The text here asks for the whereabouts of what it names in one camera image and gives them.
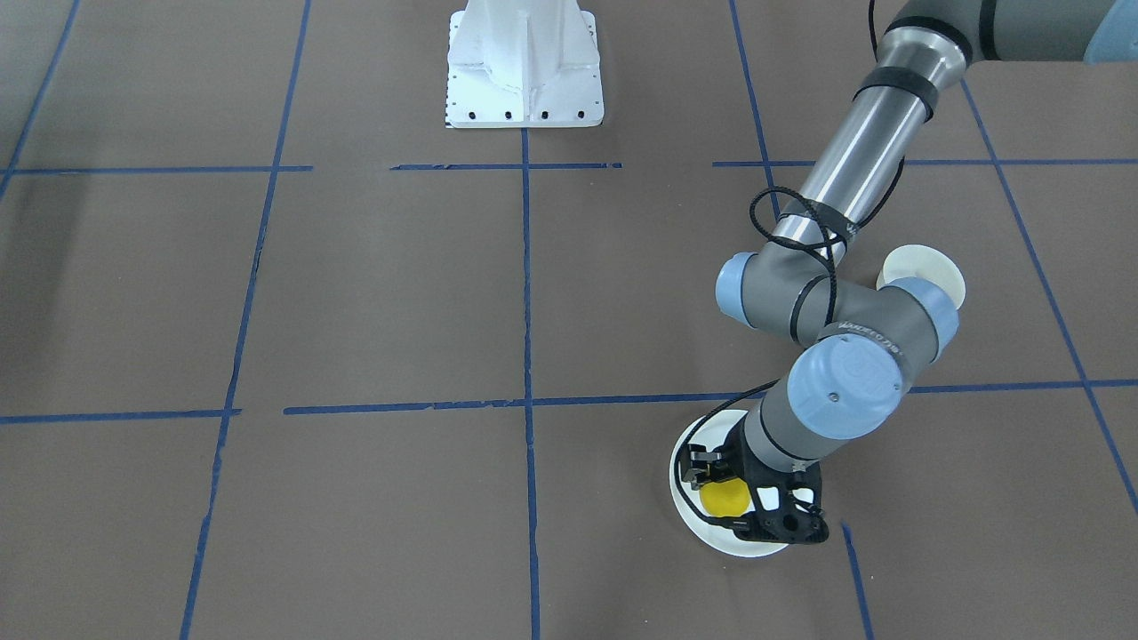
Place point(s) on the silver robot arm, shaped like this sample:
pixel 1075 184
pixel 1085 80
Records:
pixel 1026 177

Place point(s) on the white bowl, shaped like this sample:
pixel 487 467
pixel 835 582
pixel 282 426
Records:
pixel 924 262

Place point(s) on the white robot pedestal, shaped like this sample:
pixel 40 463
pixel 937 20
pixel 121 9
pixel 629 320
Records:
pixel 523 64

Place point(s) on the white plate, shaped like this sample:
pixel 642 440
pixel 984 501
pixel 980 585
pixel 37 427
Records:
pixel 778 438

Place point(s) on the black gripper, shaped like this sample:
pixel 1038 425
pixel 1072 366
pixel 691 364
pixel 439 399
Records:
pixel 734 466

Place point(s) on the yellow lemon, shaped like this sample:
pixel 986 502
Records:
pixel 726 499

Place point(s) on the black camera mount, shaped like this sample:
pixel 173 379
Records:
pixel 786 507

